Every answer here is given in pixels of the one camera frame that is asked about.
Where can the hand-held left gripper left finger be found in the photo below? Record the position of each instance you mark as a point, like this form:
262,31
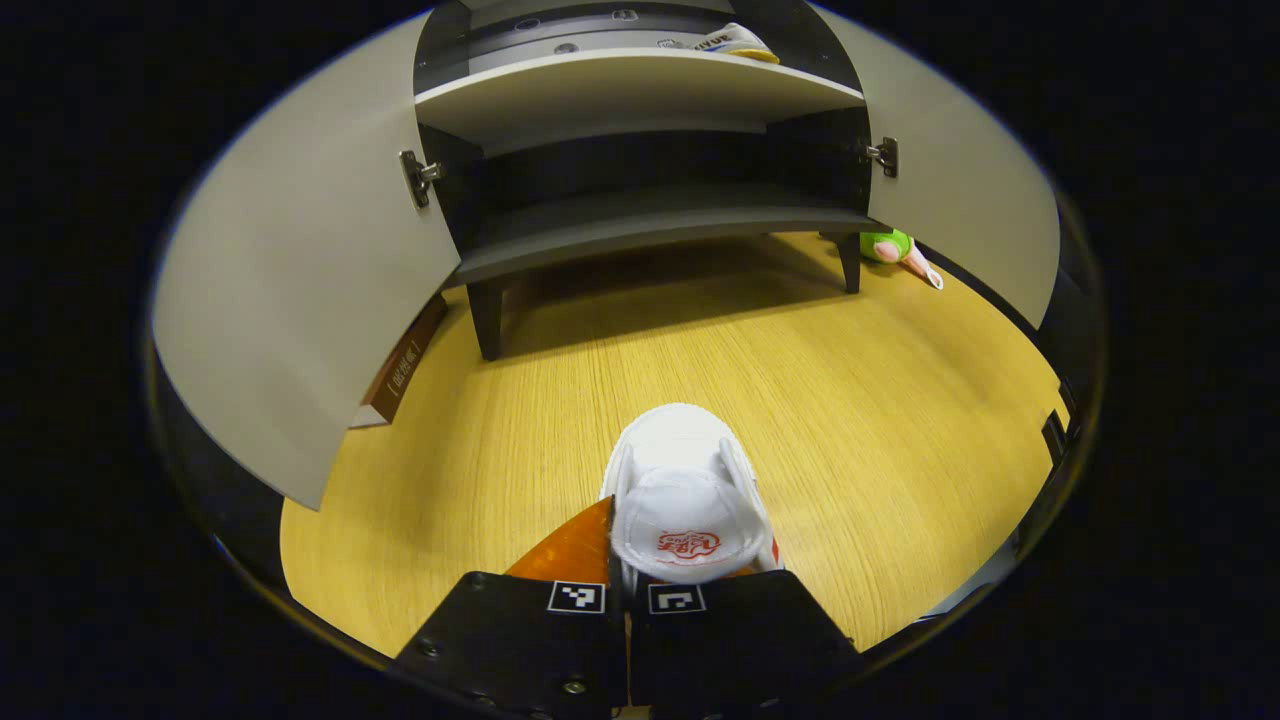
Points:
510,640

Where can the green and pink plush toy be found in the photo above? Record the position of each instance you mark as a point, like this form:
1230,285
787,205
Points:
885,245

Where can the grey shoe cabinet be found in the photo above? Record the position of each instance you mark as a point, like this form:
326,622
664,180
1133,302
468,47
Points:
620,100

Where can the grey cabinet door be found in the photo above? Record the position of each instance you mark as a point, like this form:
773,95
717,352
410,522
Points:
300,280
970,200

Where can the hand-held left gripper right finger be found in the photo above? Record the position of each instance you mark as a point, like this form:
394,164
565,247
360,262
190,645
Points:
740,640

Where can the white shoe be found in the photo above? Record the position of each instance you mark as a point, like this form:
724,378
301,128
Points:
730,42
680,500

